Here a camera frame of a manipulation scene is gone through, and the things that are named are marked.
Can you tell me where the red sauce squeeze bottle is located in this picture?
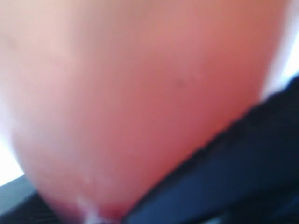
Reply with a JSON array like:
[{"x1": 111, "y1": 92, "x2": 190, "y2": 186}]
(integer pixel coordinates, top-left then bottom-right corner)
[{"x1": 0, "y1": 0, "x2": 290, "y2": 218}]

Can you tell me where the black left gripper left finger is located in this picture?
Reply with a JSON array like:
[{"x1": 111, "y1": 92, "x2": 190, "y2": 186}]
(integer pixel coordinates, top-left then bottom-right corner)
[{"x1": 0, "y1": 175, "x2": 61, "y2": 224}]

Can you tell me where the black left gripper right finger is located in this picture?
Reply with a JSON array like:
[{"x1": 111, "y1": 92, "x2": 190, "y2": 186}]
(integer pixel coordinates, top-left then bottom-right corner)
[{"x1": 123, "y1": 77, "x2": 299, "y2": 224}]

